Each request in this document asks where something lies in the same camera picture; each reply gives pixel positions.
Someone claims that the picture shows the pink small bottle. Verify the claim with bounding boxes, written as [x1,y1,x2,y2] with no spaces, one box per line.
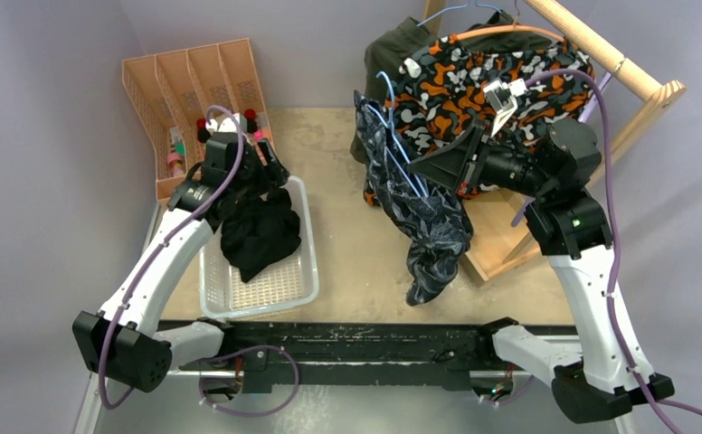
[166,151,185,177]

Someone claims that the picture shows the orange camouflage shorts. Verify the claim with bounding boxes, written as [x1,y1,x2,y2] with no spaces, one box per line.
[363,34,595,202]

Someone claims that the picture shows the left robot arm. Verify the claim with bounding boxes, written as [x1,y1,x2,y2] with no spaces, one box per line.
[72,132,289,392]

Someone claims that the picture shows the dark leaf print shorts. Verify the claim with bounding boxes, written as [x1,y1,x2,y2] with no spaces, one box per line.
[354,90,474,306]

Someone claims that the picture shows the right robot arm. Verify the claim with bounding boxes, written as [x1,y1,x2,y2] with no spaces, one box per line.
[409,118,675,424]

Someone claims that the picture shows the white plastic basket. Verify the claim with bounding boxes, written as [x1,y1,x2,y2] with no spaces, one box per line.
[199,175,319,320]

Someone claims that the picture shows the red black marker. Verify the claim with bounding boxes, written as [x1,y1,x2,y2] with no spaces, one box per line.
[242,108,259,135]

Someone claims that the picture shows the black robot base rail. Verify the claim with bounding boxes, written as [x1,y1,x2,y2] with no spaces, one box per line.
[173,318,516,393]

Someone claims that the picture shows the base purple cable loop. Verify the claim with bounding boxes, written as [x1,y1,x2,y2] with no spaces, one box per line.
[197,345,301,420]

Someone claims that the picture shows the peach plastic desk organizer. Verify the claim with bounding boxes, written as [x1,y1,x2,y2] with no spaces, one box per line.
[122,38,273,205]

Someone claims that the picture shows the black shorts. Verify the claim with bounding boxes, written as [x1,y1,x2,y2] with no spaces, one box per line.
[220,188,301,283]

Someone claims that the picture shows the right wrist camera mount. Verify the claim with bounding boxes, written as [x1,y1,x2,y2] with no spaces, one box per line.
[482,79,527,137]

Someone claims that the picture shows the wooden clothes rack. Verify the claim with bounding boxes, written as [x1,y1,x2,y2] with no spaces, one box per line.
[422,0,687,283]

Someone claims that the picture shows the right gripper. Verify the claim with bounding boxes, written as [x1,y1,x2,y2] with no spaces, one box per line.
[410,119,555,200]

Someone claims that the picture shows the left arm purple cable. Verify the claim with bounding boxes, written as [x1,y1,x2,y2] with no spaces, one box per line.
[98,105,247,410]

